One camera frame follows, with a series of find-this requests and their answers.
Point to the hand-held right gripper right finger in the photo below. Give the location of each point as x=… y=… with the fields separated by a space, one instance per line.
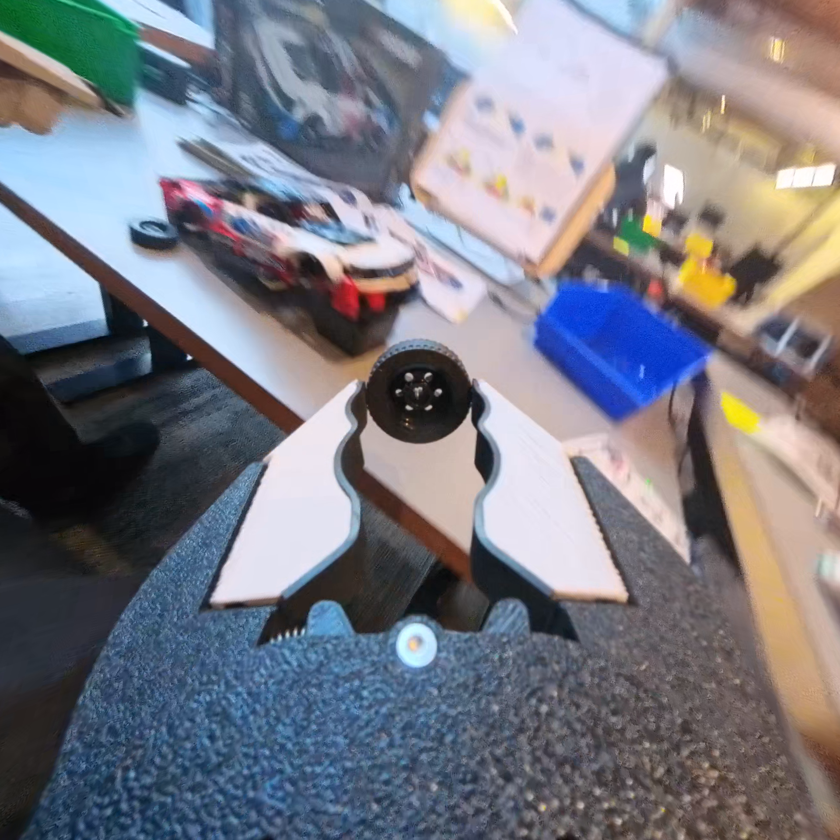
x=544 y=525

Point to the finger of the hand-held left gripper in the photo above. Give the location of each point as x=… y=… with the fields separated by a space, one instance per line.
x=39 y=69
x=29 y=108

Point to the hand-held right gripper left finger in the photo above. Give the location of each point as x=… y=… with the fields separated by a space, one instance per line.
x=295 y=525

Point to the black toy wheel with rim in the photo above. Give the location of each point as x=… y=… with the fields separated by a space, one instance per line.
x=420 y=394

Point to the white brick toy race car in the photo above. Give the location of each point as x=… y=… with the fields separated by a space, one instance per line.
x=308 y=243

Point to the black desk leg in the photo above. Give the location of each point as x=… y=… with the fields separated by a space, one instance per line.
x=131 y=315

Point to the green storage bin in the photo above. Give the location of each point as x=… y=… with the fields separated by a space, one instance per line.
x=85 y=46

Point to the sticker sheet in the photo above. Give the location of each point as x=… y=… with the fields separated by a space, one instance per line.
x=630 y=485

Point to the black rounded box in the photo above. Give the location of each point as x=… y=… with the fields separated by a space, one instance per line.
x=170 y=75

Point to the black rubber toy tyre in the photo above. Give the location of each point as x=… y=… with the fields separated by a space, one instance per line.
x=154 y=236

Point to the blue storage bin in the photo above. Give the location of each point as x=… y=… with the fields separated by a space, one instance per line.
x=623 y=354

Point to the yellow note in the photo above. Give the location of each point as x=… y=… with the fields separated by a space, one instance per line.
x=740 y=413

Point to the open instruction booklet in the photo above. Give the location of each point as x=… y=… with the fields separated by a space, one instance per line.
x=453 y=289

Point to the yellow storage bin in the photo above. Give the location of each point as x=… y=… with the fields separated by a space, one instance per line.
x=705 y=285

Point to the dark toy car box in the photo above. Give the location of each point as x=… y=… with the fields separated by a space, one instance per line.
x=328 y=79

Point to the small green bin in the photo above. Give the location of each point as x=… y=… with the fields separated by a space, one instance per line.
x=633 y=233

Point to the wooden clipboard with instruction sheet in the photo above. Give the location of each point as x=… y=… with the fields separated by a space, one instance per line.
x=538 y=144

